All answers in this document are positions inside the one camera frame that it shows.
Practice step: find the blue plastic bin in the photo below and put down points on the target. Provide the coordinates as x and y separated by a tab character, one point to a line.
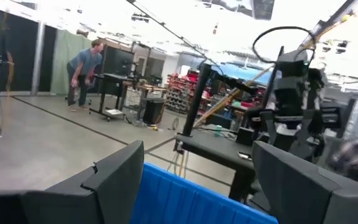
182	199

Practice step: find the green cup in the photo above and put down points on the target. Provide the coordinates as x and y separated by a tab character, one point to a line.
217	130

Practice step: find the large black screen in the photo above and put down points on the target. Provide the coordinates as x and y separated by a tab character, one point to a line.
117	60

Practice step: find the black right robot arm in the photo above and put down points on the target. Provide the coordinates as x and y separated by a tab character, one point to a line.
291	84

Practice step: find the black rolling desk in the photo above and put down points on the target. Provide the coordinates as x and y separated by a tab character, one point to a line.
110	77

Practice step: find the yellow diagonal rod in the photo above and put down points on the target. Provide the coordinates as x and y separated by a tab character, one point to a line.
225	99

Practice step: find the red parts shelf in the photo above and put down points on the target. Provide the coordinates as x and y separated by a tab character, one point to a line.
179	93

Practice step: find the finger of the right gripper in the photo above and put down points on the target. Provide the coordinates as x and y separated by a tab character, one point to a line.
269	129
303	137

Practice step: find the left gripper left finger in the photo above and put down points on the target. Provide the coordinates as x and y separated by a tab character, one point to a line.
73	202

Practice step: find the black computer tower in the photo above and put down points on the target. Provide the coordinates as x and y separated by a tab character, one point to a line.
153	110

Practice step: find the wooden work table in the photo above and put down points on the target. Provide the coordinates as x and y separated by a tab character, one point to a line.
145	87

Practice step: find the pale green curtain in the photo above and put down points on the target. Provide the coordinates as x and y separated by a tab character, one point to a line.
61	62

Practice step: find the black monitor pole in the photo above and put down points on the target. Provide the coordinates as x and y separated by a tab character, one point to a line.
197	99

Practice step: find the dark grey desk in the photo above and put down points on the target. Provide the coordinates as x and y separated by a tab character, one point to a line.
213	146

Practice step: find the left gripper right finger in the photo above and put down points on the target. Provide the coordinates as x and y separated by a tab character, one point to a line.
306	193

